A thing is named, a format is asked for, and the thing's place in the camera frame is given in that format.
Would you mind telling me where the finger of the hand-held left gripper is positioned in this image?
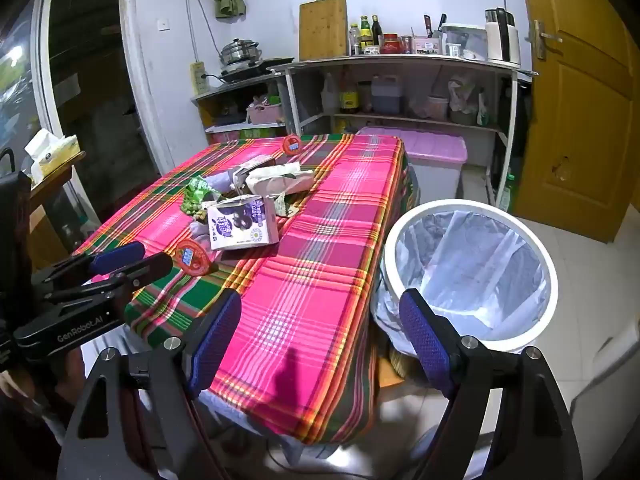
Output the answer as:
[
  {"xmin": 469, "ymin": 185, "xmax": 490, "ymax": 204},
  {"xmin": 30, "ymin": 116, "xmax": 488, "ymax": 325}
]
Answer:
[
  {"xmin": 34, "ymin": 241, "xmax": 147, "ymax": 292},
  {"xmin": 45, "ymin": 251, "xmax": 174, "ymax": 309}
]

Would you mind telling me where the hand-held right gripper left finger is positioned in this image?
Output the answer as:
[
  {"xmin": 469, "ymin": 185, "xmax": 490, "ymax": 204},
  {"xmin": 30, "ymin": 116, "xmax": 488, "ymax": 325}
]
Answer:
[{"xmin": 59, "ymin": 287, "xmax": 243, "ymax": 480}]

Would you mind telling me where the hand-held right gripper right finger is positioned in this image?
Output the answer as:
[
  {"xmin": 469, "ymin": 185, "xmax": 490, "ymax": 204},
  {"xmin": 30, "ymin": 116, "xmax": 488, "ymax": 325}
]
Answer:
[{"xmin": 397, "ymin": 287, "xmax": 586, "ymax": 480}]

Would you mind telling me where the green snack packet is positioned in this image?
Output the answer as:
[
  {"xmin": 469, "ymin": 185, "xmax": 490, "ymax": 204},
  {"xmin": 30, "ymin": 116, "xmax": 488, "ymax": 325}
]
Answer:
[{"xmin": 181, "ymin": 176, "xmax": 222, "ymax": 217}]

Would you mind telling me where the translucent bin liner bag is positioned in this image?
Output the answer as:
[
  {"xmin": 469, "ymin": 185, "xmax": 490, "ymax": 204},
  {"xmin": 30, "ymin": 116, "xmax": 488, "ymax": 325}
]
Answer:
[{"xmin": 370, "ymin": 210, "xmax": 548, "ymax": 346}]

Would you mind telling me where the white purple drink carton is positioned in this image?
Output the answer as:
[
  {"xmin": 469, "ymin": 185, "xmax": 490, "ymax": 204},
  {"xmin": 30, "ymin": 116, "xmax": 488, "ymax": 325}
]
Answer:
[{"xmin": 206, "ymin": 194, "xmax": 281, "ymax": 252}]

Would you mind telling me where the pale wrapper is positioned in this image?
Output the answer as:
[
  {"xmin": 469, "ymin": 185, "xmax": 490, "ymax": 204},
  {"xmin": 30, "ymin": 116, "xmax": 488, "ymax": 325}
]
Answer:
[{"xmin": 206, "ymin": 172, "xmax": 238, "ymax": 196}]

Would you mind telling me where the white trash bin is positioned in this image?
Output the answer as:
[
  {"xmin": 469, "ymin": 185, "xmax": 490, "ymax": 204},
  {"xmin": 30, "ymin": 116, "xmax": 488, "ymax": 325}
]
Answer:
[{"xmin": 370, "ymin": 199, "xmax": 560, "ymax": 361}]

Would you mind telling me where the beige green wrapper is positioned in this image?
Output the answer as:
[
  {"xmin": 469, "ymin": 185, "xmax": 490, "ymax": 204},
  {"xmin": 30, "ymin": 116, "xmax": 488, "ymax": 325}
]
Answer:
[{"xmin": 272, "ymin": 191, "xmax": 303, "ymax": 219}]

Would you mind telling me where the beige paper wrapper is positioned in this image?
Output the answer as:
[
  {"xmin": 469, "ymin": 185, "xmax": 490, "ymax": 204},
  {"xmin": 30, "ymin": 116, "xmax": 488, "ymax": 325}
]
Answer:
[{"xmin": 246, "ymin": 161, "xmax": 317, "ymax": 200}]

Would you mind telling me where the wooden side table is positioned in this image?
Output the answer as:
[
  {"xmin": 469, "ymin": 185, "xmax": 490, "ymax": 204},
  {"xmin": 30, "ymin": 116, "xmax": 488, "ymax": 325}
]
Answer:
[{"xmin": 27, "ymin": 152, "xmax": 88, "ymax": 271}]

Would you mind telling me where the pink plaid tablecloth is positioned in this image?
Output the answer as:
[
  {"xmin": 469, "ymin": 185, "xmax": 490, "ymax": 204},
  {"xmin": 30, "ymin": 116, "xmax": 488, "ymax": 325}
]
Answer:
[{"xmin": 72, "ymin": 132, "xmax": 416, "ymax": 446}]

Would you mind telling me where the tissue box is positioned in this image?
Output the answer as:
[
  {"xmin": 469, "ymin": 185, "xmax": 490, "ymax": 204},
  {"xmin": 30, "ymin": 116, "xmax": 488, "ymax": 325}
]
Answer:
[{"xmin": 24, "ymin": 129, "xmax": 82, "ymax": 181}]

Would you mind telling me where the pink plastic basket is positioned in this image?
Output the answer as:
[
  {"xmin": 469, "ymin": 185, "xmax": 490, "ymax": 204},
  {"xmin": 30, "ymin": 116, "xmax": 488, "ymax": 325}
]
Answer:
[{"xmin": 246, "ymin": 101, "xmax": 286, "ymax": 126}]

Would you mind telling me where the small white shelf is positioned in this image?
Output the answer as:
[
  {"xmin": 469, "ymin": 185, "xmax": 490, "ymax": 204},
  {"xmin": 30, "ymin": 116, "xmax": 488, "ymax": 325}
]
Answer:
[{"xmin": 190, "ymin": 74, "xmax": 291, "ymax": 143}]

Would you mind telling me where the yellowed power strip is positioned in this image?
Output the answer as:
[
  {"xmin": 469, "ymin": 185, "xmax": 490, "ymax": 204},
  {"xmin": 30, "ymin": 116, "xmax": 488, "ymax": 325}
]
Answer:
[{"xmin": 190, "ymin": 61, "xmax": 208, "ymax": 96}]

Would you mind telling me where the purple lidded storage box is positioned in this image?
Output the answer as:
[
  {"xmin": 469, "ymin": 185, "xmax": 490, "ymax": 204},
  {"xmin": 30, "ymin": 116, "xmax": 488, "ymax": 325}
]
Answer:
[{"xmin": 356, "ymin": 126, "xmax": 468, "ymax": 201}]

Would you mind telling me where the black induction cooker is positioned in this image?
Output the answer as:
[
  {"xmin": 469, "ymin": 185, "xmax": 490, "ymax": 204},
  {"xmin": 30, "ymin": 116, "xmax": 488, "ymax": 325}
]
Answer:
[{"xmin": 217, "ymin": 57, "xmax": 296, "ymax": 83}]

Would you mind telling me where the steel steamer pot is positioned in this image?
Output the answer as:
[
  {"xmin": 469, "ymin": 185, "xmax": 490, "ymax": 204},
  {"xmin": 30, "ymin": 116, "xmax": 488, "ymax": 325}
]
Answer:
[{"xmin": 220, "ymin": 37, "xmax": 262, "ymax": 67}]

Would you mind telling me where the pink plastic tub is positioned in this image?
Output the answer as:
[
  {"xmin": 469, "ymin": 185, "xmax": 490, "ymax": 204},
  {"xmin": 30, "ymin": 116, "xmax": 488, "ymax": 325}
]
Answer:
[{"xmin": 426, "ymin": 95, "xmax": 450, "ymax": 121}]

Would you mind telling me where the white plastic bottle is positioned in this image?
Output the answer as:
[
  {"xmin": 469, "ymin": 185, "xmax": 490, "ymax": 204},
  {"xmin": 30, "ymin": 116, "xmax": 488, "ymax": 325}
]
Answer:
[{"xmin": 321, "ymin": 72, "xmax": 338, "ymax": 115}]

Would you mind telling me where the crumpled plastic bag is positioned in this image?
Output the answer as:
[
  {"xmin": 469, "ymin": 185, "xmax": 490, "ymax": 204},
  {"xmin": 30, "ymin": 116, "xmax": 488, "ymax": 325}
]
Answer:
[{"xmin": 447, "ymin": 74, "xmax": 483, "ymax": 126}]

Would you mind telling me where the purple liquid jug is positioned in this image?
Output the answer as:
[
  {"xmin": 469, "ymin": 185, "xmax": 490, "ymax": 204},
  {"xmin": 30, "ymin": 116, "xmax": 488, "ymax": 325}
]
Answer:
[{"xmin": 371, "ymin": 75, "xmax": 405, "ymax": 115}]

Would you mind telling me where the yellow label soy bottle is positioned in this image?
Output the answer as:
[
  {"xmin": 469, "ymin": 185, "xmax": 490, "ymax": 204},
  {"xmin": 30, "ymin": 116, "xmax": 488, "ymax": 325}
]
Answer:
[{"xmin": 340, "ymin": 70, "xmax": 360, "ymax": 114}]

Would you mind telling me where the yellow wooden door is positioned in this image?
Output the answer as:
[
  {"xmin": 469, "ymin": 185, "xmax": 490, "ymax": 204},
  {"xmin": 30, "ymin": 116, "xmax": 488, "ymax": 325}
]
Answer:
[{"xmin": 512, "ymin": 0, "xmax": 640, "ymax": 243}]

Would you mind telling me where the white metal shelf unit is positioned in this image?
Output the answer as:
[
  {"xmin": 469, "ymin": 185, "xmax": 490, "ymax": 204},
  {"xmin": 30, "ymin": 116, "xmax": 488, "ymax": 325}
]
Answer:
[{"xmin": 267, "ymin": 54, "xmax": 521, "ymax": 208}]

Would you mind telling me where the wooden cutting board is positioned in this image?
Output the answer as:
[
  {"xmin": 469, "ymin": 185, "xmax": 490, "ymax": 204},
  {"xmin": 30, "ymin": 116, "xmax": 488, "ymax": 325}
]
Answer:
[{"xmin": 299, "ymin": 0, "xmax": 348, "ymax": 61}]

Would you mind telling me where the pink utensil holder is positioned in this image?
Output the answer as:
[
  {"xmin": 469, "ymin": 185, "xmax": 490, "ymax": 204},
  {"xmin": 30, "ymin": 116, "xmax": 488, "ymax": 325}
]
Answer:
[{"xmin": 412, "ymin": 36, "xmax": 445, "ymax": 56}]

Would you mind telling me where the clear plastic container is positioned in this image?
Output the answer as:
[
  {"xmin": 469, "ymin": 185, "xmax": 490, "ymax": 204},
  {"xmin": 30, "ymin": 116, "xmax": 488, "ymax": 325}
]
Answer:
[{"xmin": 441, "ymin": 22, "xmax": 488, "ymax": 61}]

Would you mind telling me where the white black electric kettle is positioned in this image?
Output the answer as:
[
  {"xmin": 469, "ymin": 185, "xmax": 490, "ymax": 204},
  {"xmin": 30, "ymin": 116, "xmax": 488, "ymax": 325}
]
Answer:
[{"xmin": 484, "ymin": 7, "xmax": 522, "ymax": 67}]

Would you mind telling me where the metal door handle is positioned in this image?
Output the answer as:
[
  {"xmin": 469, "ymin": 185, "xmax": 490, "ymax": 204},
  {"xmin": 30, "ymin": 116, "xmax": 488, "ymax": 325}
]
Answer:
[{"xmin": 526, "ymin": 20, "xmax": 563, "ymax": 61}]

